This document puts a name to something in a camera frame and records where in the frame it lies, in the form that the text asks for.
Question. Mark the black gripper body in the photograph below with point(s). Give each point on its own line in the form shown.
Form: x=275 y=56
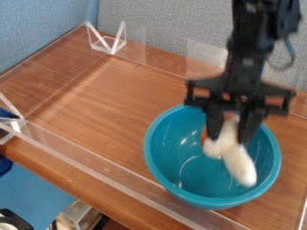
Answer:
x=239 y=91

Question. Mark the clear acrylic back barrier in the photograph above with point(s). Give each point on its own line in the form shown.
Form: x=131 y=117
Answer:
x=199 y=62

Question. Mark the white and orange toy mushroom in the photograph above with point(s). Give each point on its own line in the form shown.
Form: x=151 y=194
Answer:
x=231 y=152

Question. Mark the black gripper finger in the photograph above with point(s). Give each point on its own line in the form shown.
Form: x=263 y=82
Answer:
x=214 y=121
x=251 y=119

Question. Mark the blue plastic bowl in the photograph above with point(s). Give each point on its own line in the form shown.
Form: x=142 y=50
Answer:
x=196 y=178

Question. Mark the clear acrylic left bracket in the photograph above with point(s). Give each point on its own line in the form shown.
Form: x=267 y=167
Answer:
x=8 y=105

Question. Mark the black and white device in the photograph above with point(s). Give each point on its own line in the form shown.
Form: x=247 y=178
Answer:
x=12 y=222

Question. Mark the clear acrylic barrier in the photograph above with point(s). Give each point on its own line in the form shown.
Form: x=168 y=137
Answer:
x=199 y=62
x=120 y=193

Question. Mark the grey metal box below table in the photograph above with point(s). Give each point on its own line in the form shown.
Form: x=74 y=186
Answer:
x=78 y=217

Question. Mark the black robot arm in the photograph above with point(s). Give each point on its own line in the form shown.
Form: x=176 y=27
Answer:
x=261 y=22

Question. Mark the clear acrylic front barrier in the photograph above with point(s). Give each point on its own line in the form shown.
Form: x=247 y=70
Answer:
x=120 y=193

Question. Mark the blue object at left edge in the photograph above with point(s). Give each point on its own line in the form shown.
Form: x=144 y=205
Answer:
x=6 y=163

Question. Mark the clear acrylic corner bracket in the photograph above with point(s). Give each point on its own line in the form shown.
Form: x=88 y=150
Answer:
x=106 y=43

